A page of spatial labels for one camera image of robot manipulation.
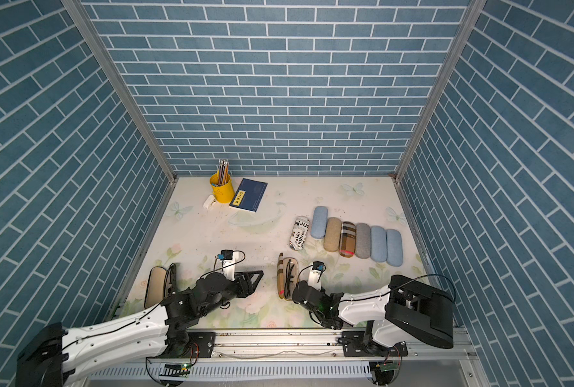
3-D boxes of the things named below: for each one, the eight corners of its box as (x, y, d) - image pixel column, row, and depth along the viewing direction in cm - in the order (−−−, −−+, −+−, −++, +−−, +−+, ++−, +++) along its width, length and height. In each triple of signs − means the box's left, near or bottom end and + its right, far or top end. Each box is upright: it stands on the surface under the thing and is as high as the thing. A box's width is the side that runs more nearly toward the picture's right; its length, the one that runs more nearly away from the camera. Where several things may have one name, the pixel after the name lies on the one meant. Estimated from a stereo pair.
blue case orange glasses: (309, 237, 101) (310, 234, 99) (312, 208, 111) (313, 204, 109) (326, 239, 100) (326, 236, 98) (327, 209, 110) (328, 206, 108)
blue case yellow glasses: (368, 260, 95) (371, 256, 92) (370, 229, 104) (372, 224, 102) (384, 263, 94) (386, 259, 91) (384, 232, 104) (386, 227, 101)
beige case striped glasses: (287, 248, 97) (286, 244, 95) (296, 219, 107) (296, 214, 104) (301, 251, 96) (301, 247, 94) (310, 222, 106) (310, 217, 103)
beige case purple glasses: (322, 251, 97) (323, 246, 94) (325, 220, 107) (326, 216, 104) (339, 253, 97) (340, 249, 94) (341, 222, 106) (342, 218, 104)
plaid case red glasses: (338, 255, 95) (339, 251, 93) (340, 224, 105) (342, 220, 103) (353, 258, 95) (355, 254, 92) (354, 226, 104) (356, 222, 102)
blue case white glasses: (384, 264, 94) (386, 260, 91) (385, 232, 104) (387, 227, 101) (399, 267, 93) (403, 263, 91) (399, 235, 103) (402, 231, 100)
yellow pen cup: (211, 203, 110) (205, 189, 103) (216, 187, 117) (211, 173, 109) (232, 203, 110) (228, 190, 103) (236, 187, 117) (232, 173, 110)
